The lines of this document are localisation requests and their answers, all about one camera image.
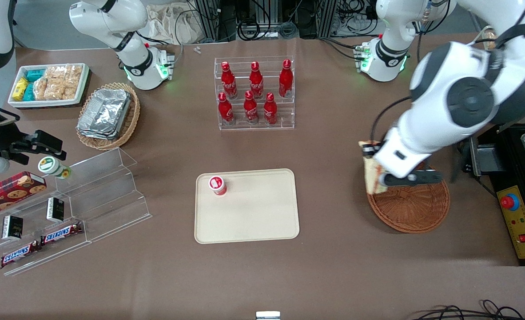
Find clear rice cracker pack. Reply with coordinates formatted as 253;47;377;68
65;65;84;88
46;79;78;101
45;65;68;81
34;78;50;101

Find black yellow control box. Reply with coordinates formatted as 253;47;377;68
469;123;525;267

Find Snickers chocolate bar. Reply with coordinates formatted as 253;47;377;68
40;222;84;246
0;241;41;269

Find aluminium frame with cables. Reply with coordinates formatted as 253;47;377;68
194;0;379;41

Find red emergency stop button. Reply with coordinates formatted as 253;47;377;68
501;194;521;212

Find clear acrylic bottle rack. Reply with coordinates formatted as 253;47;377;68
213;55;296;131

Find yellow snack packet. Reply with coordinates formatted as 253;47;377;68
12;77;29;101

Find small black box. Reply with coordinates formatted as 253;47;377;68
1;215;24;241
46;197;66;223

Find red cola bottle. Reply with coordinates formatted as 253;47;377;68
243;90;259;125
249;61;265;100
218;92;235;127
278;59;294;99
263;92;278;126
221;61;238;100

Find stack of foil trays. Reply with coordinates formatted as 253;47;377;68
76;88;132;141

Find white crumpled bag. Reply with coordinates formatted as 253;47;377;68
146;4;204;45

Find triangular sandwich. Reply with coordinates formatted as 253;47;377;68
358;140;389;196

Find white rectangular snack bin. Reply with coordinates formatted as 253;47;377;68
8;63;90;109

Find oval light wicker basket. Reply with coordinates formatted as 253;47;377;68
76;82;141;151

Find small red-capped yoghurt bottle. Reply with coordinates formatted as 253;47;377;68
207;176;228;196

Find red tartan cookie box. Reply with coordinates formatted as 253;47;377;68
0;171;48;221

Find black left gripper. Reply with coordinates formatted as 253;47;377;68
362;143;444;188

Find green-capped small bottle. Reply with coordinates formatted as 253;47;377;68
38;156;72;180

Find round brown wicker basket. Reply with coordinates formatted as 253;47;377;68
366;162;451;234

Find beige plastic tray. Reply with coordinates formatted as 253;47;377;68
194;168;300;245

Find black arm base cables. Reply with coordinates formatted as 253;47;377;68
319;37;366;61

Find black floor cable bundle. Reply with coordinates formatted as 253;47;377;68
413;299;525;320

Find clear acrylic stepped shelf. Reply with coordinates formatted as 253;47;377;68
0;147;152;277

